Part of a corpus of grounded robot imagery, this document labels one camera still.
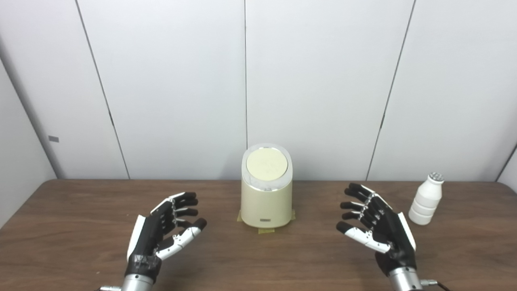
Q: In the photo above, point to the small grey wall tag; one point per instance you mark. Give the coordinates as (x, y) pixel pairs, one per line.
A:
(53, 139)

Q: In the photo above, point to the small white plastic bottle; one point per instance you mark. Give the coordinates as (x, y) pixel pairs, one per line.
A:
(426, 200)

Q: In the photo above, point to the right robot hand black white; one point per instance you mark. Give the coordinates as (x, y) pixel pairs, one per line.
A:
(389, 232)

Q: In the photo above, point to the round cream bin lid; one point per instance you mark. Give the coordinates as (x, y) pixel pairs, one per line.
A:
(267, 164)

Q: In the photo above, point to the cream-colored bin body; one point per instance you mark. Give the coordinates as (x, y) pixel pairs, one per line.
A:
(265, 204)

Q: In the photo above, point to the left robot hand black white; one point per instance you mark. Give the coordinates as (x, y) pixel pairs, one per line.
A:
(145, 238)

